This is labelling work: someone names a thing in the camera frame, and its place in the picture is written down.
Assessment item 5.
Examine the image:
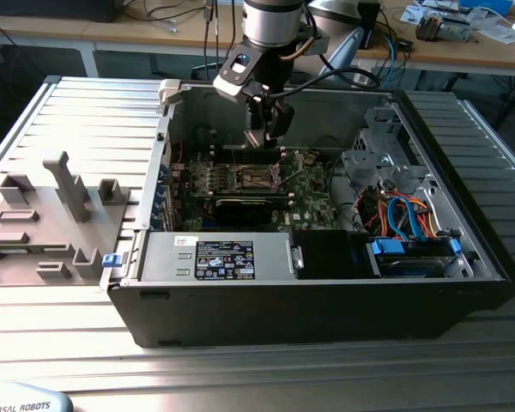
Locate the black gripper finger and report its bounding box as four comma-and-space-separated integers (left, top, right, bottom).
265, 102, 296, 149
249, 102, 267, 132

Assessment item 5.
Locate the silver CPU green edge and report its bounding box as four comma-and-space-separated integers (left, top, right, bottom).
243, 130, 268, 149

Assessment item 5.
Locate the metal socket cover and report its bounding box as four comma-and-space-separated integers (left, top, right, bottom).
270, 148, 305, 191

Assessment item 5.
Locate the CPU socket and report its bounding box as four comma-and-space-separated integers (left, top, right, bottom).
233, 164, 282, 193

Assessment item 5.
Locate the CPU cooler heatsink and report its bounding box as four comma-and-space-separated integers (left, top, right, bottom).
415, 11, 473, 43

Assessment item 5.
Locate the small white device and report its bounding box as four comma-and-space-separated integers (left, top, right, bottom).
350, 67, 373, 90

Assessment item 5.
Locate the green motherboard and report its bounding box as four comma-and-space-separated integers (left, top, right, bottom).
169, 148, 348, 233

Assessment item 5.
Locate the metal drive cage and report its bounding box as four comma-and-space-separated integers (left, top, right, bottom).
339, 106, 433, 192

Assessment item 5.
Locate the beige case latch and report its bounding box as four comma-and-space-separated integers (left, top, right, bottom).
157, 78, 186, 109

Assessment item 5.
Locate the black graphics card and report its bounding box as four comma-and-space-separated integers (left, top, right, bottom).
213, 196, 285, 227

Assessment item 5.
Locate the black rectangular device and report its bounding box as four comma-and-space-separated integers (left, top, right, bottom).
357, 1, 382, 49

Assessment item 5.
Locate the black plastic shroud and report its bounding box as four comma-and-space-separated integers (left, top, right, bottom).
291, 229, 373, 281

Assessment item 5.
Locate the printed paper sheet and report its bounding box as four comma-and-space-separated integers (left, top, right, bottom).
399, 3, 428, 23

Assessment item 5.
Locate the hard disk in blue carrier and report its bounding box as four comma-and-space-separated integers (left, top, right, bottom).
366, 235, 464, 279

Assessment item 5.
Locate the wooden desk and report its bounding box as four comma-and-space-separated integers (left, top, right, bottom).
351, 0, 515, 78
0, 0, 245, 81

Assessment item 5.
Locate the silver power supply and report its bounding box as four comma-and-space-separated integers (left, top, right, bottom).
136, 231, 296, 283

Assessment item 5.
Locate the black PC case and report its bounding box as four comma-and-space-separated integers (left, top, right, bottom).
106, 79, 515, 349

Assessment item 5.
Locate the blue box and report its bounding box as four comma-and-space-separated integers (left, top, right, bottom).
459, 0, 515, 15

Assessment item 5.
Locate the clear plastic bag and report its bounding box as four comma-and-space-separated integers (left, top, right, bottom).
471, 10, 515, 45

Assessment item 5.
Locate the black equipment box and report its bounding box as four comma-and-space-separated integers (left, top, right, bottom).
0, 0, 118, 23

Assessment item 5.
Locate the grey parts rack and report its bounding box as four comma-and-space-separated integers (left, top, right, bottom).
0, 150, 133, 288

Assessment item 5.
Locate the grey teach pendant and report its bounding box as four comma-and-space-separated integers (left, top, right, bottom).
0, 380, 75, 412

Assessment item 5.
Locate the brown short cable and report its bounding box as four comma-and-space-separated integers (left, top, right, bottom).
277, 37, 315, 62

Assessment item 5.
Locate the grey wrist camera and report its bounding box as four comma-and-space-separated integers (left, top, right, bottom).
302, 35, 330, 56

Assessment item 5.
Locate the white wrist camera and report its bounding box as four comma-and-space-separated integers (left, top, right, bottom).
212, 51, 268, 104

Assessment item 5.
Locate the black camera cable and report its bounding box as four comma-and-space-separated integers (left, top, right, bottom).
281, 0, 383, 96

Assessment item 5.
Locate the hanging black cable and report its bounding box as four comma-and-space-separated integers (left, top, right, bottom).
202, 0, 224, 82

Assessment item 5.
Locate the thin red wire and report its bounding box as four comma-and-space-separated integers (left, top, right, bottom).
171, 140, 186, 169

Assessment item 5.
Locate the blue network cable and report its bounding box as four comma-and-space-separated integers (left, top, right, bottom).
381, 33, 409, 89

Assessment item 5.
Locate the silver metal handle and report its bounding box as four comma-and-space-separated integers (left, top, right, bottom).
288, 243, 306, 270

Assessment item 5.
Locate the blue data wire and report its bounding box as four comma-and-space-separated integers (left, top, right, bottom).
385, 195, 422, 242

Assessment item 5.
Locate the orange wire bundle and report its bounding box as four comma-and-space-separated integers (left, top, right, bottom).
359, 193, 438, 236

